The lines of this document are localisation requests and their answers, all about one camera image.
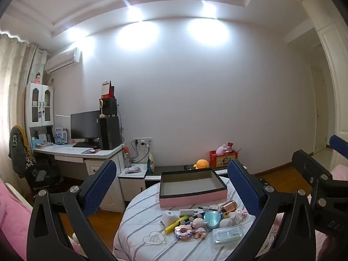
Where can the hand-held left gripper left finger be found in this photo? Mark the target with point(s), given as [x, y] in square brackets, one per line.
[99, 187]

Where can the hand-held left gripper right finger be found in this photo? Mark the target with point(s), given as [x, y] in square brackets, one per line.
[244, 187]

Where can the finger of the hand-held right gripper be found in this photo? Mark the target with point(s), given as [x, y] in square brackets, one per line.
[310, 165]
[339, 143]

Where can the rose gold metal cup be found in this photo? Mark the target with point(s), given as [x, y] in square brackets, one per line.
[229, 207]

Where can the teal round case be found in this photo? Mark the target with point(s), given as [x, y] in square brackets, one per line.
[212, 220]

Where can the black jingle stick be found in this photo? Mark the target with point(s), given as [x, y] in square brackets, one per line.
[203, 208]

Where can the green translucent plastic case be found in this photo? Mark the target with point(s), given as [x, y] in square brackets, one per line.
[227, 235]

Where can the pink box with black rim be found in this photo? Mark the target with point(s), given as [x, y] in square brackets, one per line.
[190, 198]

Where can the white charger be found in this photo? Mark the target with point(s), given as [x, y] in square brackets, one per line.
[189, 213]

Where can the yellow highlighter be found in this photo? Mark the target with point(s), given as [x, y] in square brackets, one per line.
[175, 224]

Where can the white nightstand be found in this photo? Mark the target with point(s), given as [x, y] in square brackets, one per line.
[133, 186]

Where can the red storage box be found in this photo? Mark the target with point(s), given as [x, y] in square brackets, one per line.
[223, 160]

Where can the white desk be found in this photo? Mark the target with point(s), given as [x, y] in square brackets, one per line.
[70, 160]

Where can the bottle with orange cap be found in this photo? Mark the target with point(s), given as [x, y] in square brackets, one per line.
[127, 159]

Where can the pink pig plush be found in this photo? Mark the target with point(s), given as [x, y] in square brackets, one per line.
[220, 149]

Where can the black keyboard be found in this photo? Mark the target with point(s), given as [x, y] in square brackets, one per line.
[85, 144]

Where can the orange plush toy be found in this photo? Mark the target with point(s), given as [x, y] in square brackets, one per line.
[201, 164]

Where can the striped white tablecloth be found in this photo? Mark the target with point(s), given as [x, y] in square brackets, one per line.
[141, 223]

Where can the black computer tower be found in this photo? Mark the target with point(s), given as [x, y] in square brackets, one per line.
[110, 133]

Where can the colourful snack bag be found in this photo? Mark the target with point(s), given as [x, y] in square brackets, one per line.
[151, 163]

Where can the blue white box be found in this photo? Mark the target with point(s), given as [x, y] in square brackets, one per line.
[61, 137]

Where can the black computer monitor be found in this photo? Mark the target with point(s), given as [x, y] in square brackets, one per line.
[84, 125]

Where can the black speaker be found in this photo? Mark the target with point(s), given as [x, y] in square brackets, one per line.
[110, 107]

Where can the white wardrobe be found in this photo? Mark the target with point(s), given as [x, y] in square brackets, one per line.
[334, 59]

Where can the pink blanket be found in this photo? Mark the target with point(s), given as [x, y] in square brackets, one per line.
[12, 212]

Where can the red desk calendar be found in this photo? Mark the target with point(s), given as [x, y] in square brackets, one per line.
[107, 89]

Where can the white glass-door cabinet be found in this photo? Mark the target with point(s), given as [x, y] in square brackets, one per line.
[40, 106]

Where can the small doll with dark hair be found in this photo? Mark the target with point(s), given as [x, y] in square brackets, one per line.
[38, 78]

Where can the white air conditioner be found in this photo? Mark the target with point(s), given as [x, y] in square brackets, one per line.
[62, 61]

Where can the beige curtain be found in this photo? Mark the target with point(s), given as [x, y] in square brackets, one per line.
[13, 87]

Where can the white wall power outlet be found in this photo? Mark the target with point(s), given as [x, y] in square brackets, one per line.
[143, 141]

